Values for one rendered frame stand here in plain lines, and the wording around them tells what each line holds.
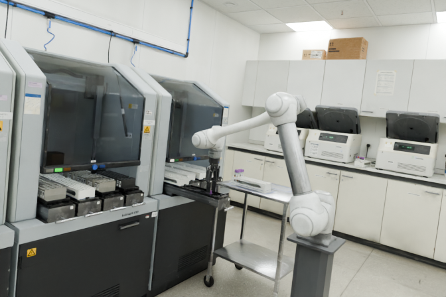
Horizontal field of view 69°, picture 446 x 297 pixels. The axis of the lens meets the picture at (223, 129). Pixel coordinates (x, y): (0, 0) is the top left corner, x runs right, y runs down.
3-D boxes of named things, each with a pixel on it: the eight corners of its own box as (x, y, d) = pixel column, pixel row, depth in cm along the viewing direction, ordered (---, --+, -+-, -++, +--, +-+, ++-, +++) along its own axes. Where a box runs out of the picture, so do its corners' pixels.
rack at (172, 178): (150, 179, 243) (150, 171, 243) (160, 178, 251) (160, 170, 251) (179, 187, 226) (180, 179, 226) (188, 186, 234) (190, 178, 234)
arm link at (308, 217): (333, 229, 170) (321, 241, 152) (303, 232, 179) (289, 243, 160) (297, 89, 182) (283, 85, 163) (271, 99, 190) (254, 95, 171)
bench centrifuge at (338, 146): (302, 156, 419) (309, 103, 415) (318, 154, 470) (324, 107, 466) (348, 164, 387) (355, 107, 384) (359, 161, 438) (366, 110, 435)
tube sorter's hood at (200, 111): (122, 152, 259) (129, 71, 255) (175, 149, 308) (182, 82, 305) (168, 163, 229) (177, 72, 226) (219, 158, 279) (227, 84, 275)
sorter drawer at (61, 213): (-10, 191, 196) (-9, 176, 195) (15, 188, 207) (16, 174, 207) (52, 226, 154) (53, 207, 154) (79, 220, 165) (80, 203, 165)
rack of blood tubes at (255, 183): (230, 183, 248) (231, 176, 248) (237, 182, 256) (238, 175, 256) (264, 193, 230) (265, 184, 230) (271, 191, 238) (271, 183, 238)
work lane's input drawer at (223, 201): (144, 187, 244) (145, 176, 244) (157, 185, 255) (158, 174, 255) (223, 213, 202) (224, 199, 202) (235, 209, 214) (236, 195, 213)
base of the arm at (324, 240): (339, 237, 191) (340, 228, 190) (327, 248, 173) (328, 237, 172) (309, 228, 201) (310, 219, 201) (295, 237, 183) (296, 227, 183)
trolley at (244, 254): (202, 284, 255) (212, 181, 250) (235, 266, 291) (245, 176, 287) (278, 325, 214) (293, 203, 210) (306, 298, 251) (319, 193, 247)
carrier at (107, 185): (113, 189, 197) (113, 179, 197) (115, 190, 196) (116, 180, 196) (95, 192, 187) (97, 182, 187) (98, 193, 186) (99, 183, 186)
